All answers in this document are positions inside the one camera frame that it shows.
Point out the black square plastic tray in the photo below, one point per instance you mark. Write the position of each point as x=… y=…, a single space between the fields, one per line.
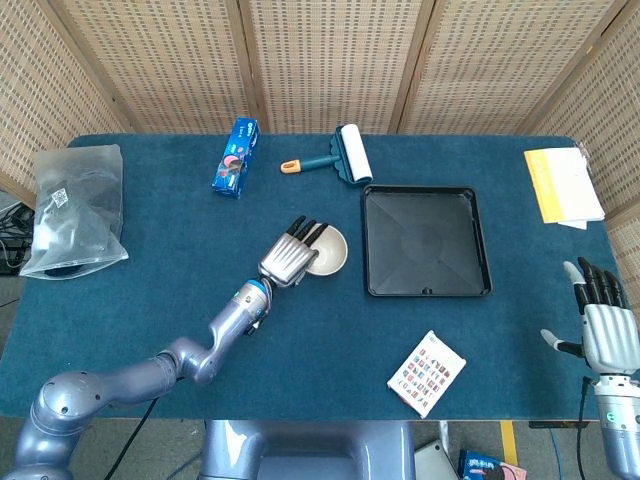
x=425 y=240

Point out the woven bamboo folding screen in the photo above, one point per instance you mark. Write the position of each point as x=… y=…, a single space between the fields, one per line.
x=325 y=60

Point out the white picture grid card box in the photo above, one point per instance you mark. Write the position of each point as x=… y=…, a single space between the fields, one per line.
x=427 y=372

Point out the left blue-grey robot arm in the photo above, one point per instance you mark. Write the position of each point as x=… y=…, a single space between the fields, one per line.
x=200 y=355

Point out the blue cookie box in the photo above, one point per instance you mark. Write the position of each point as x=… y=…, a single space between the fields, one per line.
x=235 y=160

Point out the grey flat device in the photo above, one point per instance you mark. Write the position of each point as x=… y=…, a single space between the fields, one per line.
x=432 y=462

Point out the clear bag with black contents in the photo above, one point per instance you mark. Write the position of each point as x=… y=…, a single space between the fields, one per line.
x=75 y=210

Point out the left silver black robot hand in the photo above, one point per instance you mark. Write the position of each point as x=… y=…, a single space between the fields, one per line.
x=287 y=257

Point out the blue felt table cloth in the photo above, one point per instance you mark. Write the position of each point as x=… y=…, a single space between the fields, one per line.
x=150 y=300

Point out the blue-grey robot torso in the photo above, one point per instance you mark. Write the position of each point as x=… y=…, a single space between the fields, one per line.
x=305 y=450

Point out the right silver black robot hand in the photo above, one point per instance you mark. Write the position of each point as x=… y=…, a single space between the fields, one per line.
x=610 y=335

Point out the blue illustrated book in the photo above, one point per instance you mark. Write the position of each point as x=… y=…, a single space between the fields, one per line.
x=487 y=466

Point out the yellow and white booklet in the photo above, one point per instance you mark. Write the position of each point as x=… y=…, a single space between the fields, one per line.
x=562 y=185

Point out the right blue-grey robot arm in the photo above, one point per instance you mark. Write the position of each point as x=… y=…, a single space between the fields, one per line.
x=620 y=425

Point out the beige bowl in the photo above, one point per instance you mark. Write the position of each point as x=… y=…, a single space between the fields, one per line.
x=332 y=252

